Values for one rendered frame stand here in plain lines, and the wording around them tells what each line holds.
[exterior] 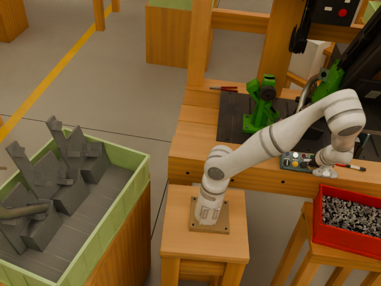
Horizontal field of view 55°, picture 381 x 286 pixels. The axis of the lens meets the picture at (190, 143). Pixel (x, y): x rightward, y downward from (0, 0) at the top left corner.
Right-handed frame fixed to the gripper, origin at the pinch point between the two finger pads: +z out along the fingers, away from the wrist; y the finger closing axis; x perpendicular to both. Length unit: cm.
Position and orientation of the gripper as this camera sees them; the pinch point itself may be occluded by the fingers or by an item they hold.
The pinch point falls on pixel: (313, 165)
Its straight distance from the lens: 161.9
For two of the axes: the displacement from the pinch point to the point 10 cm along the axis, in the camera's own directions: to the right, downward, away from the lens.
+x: -1.4, 9.6, -2.3
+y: -9.9, -1.3, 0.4
